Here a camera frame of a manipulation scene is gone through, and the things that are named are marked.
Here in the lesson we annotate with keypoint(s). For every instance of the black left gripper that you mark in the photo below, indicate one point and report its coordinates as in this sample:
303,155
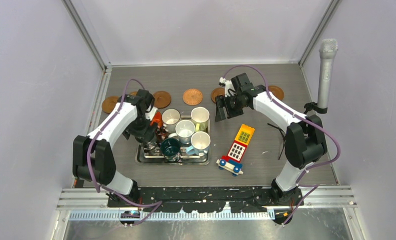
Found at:
143,135

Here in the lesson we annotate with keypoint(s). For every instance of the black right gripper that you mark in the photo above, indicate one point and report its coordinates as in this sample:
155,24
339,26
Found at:
222,101

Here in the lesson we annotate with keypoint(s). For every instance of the silver metal tray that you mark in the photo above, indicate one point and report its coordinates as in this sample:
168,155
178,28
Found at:
158,159

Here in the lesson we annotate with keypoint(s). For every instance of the light patterned wooden coaster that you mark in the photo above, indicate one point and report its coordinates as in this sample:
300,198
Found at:
192,96

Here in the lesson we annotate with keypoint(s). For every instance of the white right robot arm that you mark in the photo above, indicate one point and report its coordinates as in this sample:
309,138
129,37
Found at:
305,142

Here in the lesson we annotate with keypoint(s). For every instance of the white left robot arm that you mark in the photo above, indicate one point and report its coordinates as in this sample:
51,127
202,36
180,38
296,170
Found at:
93,158

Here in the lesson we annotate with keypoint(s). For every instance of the orange cup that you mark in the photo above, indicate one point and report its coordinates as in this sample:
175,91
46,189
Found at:
157,120

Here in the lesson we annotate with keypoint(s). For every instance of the dark grey cup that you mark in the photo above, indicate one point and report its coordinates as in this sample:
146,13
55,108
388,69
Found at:
150,147

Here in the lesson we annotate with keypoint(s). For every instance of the white metallic cup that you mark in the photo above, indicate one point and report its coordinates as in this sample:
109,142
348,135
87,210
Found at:
170,118

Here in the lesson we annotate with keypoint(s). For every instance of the dark teal cup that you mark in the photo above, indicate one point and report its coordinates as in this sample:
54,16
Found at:
171,150

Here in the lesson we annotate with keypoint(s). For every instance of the grey white cup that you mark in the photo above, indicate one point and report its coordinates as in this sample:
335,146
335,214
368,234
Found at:
184,131

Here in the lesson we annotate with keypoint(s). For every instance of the colourful toy brick truck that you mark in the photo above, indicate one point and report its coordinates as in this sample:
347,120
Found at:
232,160

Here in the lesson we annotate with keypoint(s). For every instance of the silver grey microphone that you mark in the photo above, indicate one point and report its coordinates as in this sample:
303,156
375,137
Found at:
327,52

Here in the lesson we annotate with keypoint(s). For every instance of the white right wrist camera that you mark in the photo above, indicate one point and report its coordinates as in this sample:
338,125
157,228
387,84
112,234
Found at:
228,87

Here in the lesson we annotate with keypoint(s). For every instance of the yellow green handled cup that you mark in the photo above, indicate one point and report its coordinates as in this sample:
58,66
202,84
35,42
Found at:
200,117

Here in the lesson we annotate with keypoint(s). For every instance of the light blue handled cup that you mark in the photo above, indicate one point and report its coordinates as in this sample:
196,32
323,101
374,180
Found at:
200,143

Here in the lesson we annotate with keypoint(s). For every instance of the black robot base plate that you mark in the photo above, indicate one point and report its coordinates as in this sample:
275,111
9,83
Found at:
212,199

